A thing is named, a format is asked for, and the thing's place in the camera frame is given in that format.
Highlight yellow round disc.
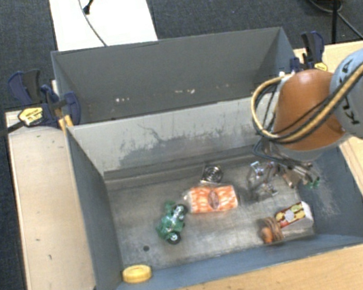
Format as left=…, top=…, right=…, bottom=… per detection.
left=120, top=262, right=154, bottom=286

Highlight brown and orange toy food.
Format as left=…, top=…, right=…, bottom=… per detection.
left=257, top=215, right=285, bottom=246

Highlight silver metal coil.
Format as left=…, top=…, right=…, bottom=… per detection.
left=200, top=162, right=226, bottom=187

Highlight pale wood flat board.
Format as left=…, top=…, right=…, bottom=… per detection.
left=0, top=101, right=98, bottom=290

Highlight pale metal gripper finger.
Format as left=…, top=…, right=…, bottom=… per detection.
left=243, top=160, right=269, bottom=200
left=258, top=161, right=282, bottom=198

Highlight grey metal bin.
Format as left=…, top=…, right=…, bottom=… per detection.
left=50, top=3, right=363, bottom=290

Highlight small printed food box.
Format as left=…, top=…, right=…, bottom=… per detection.
left=272, top=199, right=315, bottom=231

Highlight green toy car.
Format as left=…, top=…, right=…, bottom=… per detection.
left=151, top=198, right=194, bottom=248

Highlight orange patterned packet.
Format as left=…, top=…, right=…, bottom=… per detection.
left=181, top=179, right=242, bottom=219

